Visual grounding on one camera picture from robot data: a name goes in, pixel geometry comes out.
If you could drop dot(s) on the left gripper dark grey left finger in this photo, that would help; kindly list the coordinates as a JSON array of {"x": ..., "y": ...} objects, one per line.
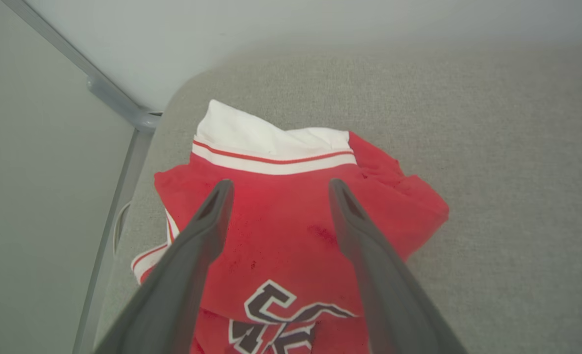
[{"x": 187, "y": 265}]

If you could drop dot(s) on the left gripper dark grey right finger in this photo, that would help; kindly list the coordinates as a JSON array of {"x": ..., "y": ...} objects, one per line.
[{"x": 379, "y": 285}]

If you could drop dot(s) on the red and white jersey shirt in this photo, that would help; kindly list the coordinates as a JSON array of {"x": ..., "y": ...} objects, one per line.
[{"x": 281, "y": 211}]

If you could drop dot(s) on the grey metal frame rail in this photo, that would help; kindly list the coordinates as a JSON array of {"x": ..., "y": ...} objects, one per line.
[{"x": 143, "y": 119}]

